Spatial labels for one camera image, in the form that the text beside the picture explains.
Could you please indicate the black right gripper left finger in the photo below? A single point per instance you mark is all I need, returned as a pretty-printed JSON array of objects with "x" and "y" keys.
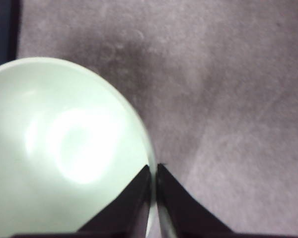
[{"x": 127, "y": 215}]

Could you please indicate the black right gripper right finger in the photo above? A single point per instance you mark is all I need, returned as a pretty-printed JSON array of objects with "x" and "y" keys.
[{"x": 180, "y": 216}]

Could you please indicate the pale green bowl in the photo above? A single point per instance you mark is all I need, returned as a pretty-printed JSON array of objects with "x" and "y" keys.
[{"x": 69, "y": 147}]

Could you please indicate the dark teal tray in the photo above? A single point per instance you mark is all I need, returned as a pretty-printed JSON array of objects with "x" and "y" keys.
[{"x": 8, "y": 29}]

